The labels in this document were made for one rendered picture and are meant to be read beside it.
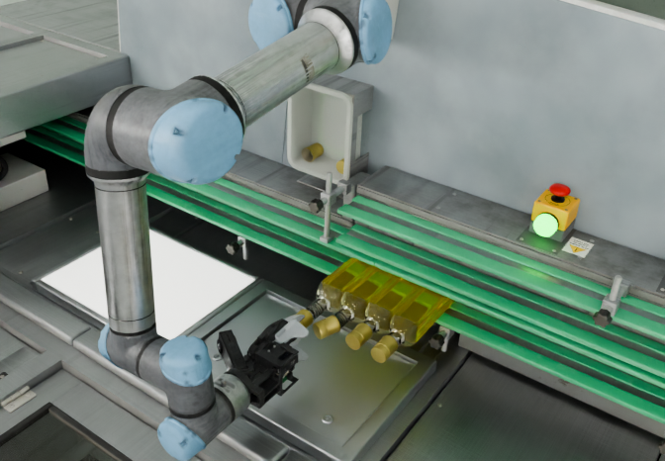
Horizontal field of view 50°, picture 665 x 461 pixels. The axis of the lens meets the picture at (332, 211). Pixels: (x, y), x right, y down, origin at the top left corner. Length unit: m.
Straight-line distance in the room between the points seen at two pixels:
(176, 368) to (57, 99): 1.09
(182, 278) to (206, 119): 0.86
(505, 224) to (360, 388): 0.44
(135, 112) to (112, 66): 1.14
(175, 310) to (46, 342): 0.28
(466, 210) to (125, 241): 0.72
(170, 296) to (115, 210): 0.63
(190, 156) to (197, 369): 0.35
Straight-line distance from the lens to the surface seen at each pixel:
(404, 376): 1.52
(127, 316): 1.20
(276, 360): 1.30
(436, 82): 1.55
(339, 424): 1.41
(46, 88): 2.02
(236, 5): 1.83
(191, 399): 1.17
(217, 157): 0.98
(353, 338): 1.38
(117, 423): 1.51
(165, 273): 1.79
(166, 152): 0.95
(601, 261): 1.45
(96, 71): 2.11
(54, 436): 1.52
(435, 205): 1.53
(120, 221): 1.12
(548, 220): 1.44
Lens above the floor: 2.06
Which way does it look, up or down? 46 degrees down
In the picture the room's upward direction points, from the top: 125 degrees counter-clockwise
